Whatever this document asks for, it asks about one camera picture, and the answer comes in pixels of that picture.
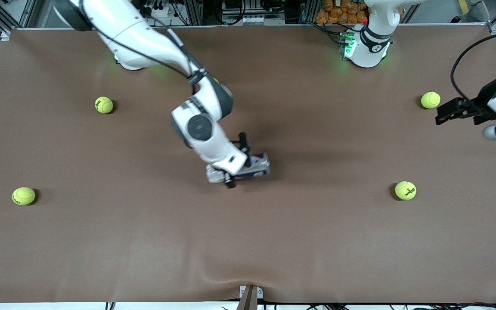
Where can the long white power strip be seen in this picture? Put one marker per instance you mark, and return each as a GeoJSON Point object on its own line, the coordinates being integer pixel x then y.
{"type": "Point", "coordinates": [252, 20]}

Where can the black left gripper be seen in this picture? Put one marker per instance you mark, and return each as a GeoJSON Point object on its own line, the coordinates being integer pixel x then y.
{"type": "Point", "coordinates": [485, 98]}

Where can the clear tennis ball can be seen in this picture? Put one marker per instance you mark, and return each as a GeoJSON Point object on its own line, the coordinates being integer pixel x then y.
{"type": "Point", "coordinates": [258, 165]}

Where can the brown table mat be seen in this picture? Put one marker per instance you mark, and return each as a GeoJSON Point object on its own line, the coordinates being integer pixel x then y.
{"type": "Point", "coordinates": [144, 241]}

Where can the silver metal bracket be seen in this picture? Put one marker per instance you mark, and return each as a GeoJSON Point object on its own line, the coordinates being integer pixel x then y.
{"type": "Point", "coordinates": [259, 292]}

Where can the brown bar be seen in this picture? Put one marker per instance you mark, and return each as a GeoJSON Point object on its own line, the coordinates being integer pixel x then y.
{"type": "Point", "coordinates": [248, 301]}

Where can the orange mesh bag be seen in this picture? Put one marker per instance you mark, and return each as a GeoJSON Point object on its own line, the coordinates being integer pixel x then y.
{"type": "Point", "coordinates": [338, 15]}

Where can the small white power strip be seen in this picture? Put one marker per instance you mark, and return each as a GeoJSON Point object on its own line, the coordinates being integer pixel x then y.
{"type": "Point", "coordinates": [162, 12]}

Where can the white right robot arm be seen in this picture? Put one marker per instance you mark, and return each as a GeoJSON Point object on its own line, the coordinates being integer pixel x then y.
{"type": "Point", "coordinates": [205, 129]}

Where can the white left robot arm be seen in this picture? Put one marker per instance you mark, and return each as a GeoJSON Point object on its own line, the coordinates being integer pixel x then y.
{"type": "Point", "coordinates": [370, 47]}

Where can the aluminium frame post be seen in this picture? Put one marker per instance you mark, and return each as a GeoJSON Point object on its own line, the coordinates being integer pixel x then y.
{"type": "Point", "coordinates": [194, 13]}
{"type": "Point", "coordinates": [311, 12]}

